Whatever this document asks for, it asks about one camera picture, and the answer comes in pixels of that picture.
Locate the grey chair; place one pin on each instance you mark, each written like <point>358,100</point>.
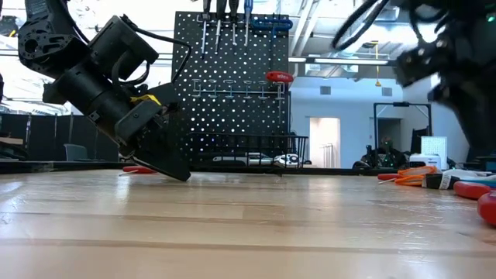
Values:
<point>75,152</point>

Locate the yellow tape tag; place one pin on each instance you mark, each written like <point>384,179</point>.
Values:
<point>145,98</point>

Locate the white work glove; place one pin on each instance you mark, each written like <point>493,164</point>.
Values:
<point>465,172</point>

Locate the black partition panels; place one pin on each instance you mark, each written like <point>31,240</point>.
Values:
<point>38,135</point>

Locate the small white pegboard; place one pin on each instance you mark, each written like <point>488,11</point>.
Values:
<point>434,145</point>

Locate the black aluminium rig frame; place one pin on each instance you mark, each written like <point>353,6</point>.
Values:
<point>58,166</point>

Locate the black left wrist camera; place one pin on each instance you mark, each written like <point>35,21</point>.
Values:
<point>124,46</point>

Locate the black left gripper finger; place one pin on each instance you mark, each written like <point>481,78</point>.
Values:
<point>155,147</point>
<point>168,98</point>

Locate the silver ratchet wrench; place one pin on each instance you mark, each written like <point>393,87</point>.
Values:
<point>288,159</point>

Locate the wooden board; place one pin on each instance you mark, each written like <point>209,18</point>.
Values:
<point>9,140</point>

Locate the black stand frame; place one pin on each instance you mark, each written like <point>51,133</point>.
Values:
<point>401,103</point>

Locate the small black screwdriver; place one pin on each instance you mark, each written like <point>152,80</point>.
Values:
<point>234,5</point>

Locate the black monitor group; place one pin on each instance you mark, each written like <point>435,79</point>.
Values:
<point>484,164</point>

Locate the black screwdriver with long shaft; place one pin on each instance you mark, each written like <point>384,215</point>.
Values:
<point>206,9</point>

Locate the grey wall vent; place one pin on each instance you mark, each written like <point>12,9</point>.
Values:
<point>325,90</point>
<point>386,91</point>

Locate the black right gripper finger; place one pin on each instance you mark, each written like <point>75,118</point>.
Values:
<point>480,128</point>

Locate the ceiling light strip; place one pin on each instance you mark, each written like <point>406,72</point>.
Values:
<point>348,60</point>

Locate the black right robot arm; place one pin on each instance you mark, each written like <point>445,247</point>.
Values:
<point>457,15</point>

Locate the white printer box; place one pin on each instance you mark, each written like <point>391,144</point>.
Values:
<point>424,160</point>

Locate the blue screwdriver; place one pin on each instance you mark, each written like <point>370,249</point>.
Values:
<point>248,5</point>

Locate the black metal pegboard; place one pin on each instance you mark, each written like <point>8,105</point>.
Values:
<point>228,128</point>

